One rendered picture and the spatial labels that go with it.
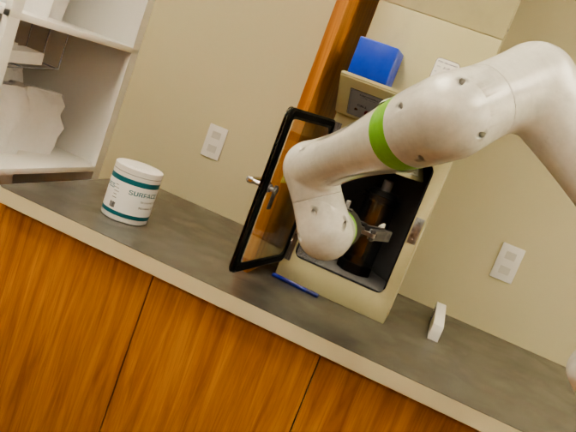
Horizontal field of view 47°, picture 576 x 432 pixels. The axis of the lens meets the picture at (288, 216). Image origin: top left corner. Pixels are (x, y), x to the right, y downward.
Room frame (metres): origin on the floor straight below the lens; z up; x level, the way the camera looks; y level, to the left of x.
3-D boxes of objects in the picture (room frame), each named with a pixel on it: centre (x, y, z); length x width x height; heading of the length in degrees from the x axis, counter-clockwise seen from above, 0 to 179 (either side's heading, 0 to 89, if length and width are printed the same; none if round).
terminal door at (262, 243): (1.60, 0.03, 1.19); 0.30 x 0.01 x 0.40; 159
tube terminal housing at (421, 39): (1.85, -0.21, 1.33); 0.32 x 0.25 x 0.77; 77
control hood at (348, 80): (1.67, -0.16, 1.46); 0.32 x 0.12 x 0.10; 77
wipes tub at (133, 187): (1.77, 0.42, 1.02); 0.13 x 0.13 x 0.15
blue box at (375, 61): (1.69, -0.07, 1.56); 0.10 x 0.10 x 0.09; 77
